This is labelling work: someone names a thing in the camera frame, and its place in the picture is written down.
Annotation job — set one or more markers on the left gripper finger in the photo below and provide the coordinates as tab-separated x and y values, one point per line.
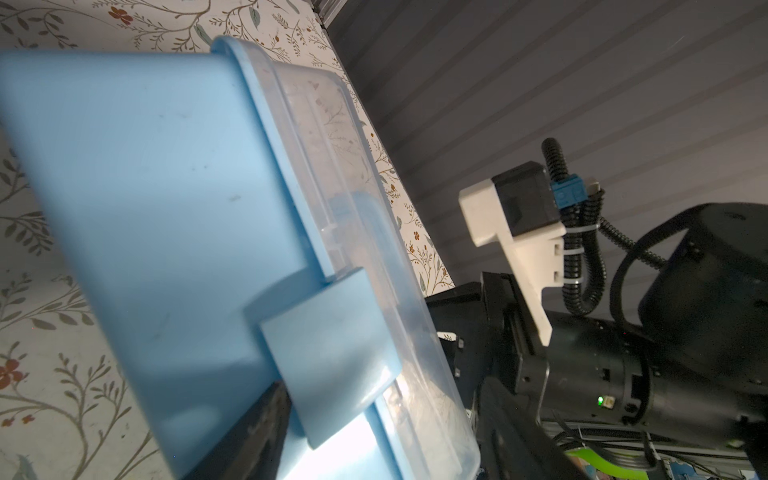
252	448

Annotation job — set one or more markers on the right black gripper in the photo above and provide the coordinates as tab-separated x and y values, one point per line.
519	390

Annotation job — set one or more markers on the clear tool box lid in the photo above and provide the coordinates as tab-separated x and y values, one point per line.
364	349

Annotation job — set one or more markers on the blue plastic tool box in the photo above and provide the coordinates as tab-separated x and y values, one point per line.
159	175

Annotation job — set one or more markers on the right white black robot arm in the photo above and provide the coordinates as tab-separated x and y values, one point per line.
682	359

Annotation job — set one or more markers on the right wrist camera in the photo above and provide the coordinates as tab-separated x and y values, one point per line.
520	210

